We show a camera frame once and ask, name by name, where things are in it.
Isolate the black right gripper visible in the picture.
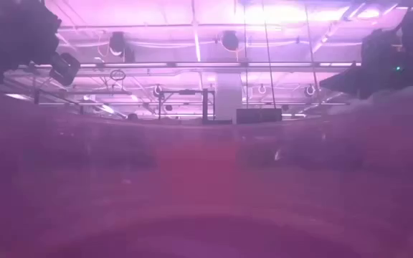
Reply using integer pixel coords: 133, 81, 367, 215
361, 28, 408, 87

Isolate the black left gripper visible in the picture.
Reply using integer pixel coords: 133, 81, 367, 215
9, 0, 62, 71

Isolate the purple plastic bowl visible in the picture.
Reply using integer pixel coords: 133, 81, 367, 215
0, 82, 413, 258

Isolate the round black ceiling fixture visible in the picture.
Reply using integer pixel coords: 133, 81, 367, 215
108, 31, 136, 62
220, 30, 241, 52

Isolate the white pillar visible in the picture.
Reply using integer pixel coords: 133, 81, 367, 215
215, 71, 244, 121

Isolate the long ceiling light bar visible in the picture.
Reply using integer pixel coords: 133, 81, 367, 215
16, 61, 364, 70

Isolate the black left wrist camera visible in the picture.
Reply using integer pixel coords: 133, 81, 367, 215
49, 52, 82, 87

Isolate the black aluminium table frame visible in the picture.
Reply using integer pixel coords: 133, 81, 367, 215
32, 87, 85, 115

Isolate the thin hanging black cable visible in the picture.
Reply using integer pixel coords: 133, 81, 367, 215
262, 0, 277, 109
242, 0, 249, 108
305, 10, 323, 105

